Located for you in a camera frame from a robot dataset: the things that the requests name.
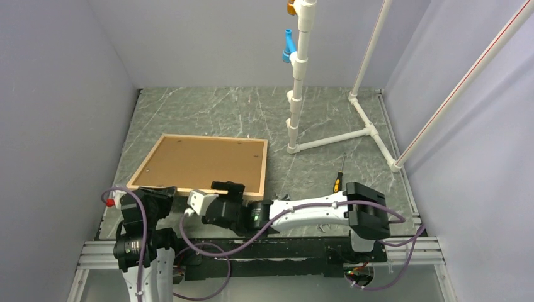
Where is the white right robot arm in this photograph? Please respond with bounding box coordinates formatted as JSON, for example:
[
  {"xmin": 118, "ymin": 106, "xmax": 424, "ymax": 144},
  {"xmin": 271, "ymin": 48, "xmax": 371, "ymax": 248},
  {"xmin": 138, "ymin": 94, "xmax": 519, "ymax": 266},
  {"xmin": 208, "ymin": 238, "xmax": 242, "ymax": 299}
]
[{"xmin": 191, "ymin": 182, "xmax": 391, "ymax": 261}]

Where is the orange pipe fitting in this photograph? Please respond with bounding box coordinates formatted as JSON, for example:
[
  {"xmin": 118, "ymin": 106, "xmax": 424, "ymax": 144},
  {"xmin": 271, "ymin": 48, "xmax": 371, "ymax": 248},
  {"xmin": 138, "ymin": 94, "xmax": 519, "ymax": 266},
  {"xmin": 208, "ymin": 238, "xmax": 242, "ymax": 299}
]
[{"xmin": 287, "ymin": 0, "xmax": 297, "ymax": 16}]

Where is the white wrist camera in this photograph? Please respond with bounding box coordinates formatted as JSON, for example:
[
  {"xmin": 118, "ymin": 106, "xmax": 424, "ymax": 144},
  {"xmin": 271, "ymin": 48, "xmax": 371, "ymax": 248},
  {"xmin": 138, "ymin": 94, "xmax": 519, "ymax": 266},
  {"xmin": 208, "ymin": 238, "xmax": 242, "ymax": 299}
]
[
  {"xmin": 104, "ymin": 190, "xmax": 127, "ymax": 210},
  {"xmin": 185, "ymin": 189, "xmax": 219, "ymax": 217}
]

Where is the black yellow screwdriver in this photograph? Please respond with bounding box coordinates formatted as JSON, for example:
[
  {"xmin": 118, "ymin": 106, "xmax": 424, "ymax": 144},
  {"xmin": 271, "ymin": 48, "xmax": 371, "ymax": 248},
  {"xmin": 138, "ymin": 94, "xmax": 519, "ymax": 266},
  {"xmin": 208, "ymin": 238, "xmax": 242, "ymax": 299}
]
[{"xmin": 332, "ymin": 154, "xmax": 346, "ymax": 193}]

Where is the white PVC pipe stand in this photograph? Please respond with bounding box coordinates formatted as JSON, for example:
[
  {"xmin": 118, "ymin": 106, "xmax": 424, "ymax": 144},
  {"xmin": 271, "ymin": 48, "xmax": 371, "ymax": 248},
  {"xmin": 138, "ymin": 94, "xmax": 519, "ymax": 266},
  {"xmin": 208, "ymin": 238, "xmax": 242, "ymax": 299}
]
[{"xmin": 285, "ymin": 0, "xmax": 534, "ymax": 174}]

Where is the wooden picture frame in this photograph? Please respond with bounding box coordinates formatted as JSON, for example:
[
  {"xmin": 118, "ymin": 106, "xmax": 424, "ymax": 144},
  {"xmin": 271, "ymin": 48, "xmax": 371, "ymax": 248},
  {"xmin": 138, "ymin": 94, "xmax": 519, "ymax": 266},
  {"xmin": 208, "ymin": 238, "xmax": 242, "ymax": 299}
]
[{"xmin": 127, "ymin": 134, "xmax": 268, "ymax": 201}]

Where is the blue pipe fitting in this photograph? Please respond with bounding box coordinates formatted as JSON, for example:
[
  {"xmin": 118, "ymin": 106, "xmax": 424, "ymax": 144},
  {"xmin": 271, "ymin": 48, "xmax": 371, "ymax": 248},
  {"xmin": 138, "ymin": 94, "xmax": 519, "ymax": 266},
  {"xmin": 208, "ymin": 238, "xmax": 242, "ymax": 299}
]
[{"xmin": 282, "ymin": 29, "xmax": 297, "ymax": 63}]

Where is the silver open-end wrench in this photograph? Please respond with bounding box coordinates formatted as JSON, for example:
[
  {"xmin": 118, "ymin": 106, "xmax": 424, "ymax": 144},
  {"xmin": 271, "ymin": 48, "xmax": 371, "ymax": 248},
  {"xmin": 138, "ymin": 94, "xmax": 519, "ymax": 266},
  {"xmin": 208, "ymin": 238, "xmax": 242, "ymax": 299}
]
[{"xmin": 317, "ymin": 223, "xmax": 330, "ymax": 233}]

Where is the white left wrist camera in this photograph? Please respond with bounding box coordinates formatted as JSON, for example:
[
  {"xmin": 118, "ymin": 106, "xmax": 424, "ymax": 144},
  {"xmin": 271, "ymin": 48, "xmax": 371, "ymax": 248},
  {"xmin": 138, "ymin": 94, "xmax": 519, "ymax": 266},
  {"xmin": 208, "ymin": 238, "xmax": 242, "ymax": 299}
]
[{"xmin": 104, "ymin": 190, "xmax": 127, "ymax": 210}]

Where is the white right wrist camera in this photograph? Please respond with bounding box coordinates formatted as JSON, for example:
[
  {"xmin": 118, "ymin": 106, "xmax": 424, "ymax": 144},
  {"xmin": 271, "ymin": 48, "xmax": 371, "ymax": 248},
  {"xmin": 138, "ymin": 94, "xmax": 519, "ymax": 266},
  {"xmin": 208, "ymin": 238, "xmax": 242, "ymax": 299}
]
[{"xmin": 185, "ymin": 189, "xmax": 219, "ymax": 217}]

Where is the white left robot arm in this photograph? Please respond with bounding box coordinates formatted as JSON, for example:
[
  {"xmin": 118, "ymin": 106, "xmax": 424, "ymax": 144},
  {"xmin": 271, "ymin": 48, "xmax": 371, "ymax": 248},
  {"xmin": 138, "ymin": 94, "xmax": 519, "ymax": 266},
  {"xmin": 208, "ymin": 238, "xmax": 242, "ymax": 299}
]
[{"xmin": 106, "ymin": 187, "xmax": 181, "ymax": 301}]

